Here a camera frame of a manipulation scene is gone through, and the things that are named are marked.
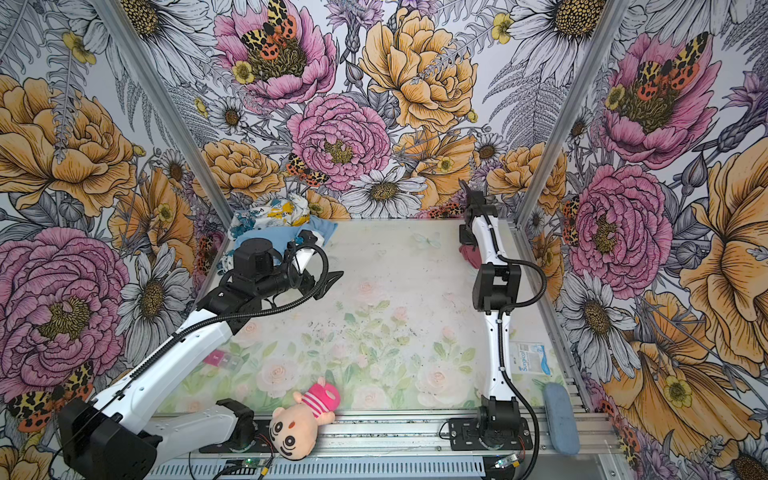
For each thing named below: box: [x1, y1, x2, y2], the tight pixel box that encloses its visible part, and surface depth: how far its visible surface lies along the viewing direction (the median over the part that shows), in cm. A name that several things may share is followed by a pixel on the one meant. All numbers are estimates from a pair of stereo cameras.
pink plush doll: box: [269, 376, 341, 461], surface depth 73 cm
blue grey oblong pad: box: [543, 382, 580, 456], surface depth 76 cm
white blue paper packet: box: [509, 340, 553, 377], surface depth 89 cm
